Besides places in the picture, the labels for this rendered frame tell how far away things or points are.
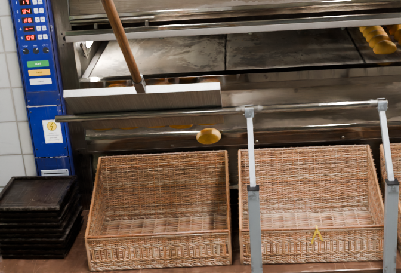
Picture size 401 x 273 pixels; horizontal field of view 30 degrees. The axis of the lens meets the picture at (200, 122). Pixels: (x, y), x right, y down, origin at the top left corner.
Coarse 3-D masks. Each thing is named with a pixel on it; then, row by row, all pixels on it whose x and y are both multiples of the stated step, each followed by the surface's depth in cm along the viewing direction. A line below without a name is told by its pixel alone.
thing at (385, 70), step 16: (352, 64) 309; (368, 64) 308; (384, 64) 306; (400, 64) 305; (80, 80) 314; (96, 80) 312; (112, 80) 311; (128, 80) 310; (144, 80) 310; (160, 80) 310; (176, 80) 309; (192, 80) 309; (208, 80) 309; (224, 80) 309; (240, 80) 308; (256, 80) 308; (272, 80) 308; (288, 80) 308
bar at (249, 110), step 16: (112, 112) 277; (128, 112) 276; (144, 112) 276; (160, 112) 275; (176, 112) 275; (192, 112) 274; (208, 112) 274; (224, 112) 274; (240, 112) 274; (256, 112) 274; (384, 112) 270; (384, 128) 268; (384, 144) 265; (256, 192) 260; (256, 208) 263; (384, 208) 265; (256, 224) 265; (384, 224) 266; (256, 240) 267; (384, 240) 268; (256, 256) 270; (384, 256) 269; (256, 272) 272; (384, 272) 271
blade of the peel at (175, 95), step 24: (72, 96) 262; (96, 96) 262; (120, 96) 263; (144, 96) 263; (168, 96) 264; (192, 96) 265; (216, 96) 265; (120, 120) 287; (144, 120) 287; (168, 120) 288; (192, 120) 289; (216, 120) 290
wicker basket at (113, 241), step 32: (128, 160) 320; (160, 160) 319; (192, 160) 318; (224, 160) 318; (96, 192) 305; (128, 192) 321; (160, 192) 320; (224, 192) 320; (96, 224) 301; (128, 224) 317; (160, 224) 316; (192, 224) 314; (224, 224) 312; (96, 256) 295; (128, 256) 284; (160, 256) 284; (192, 256) 283; (224, 256) 283
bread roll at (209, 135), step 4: (208, 128) 301; (212, 128) 302; (200, 132) 301; (204, 132) 300; (208, 132) 300; (212, 132) 300; (216, 132) 300; (196, 136) 302; (200, 136) 300; (204, 136) 300; (208, 136) 300; (212, 136) 300; (216, 136) 300; (220, 136) 301; (200, 140) 301; (204, 140) 301; (208, 140) 301; (212, 140) 301; (216, 140) 301
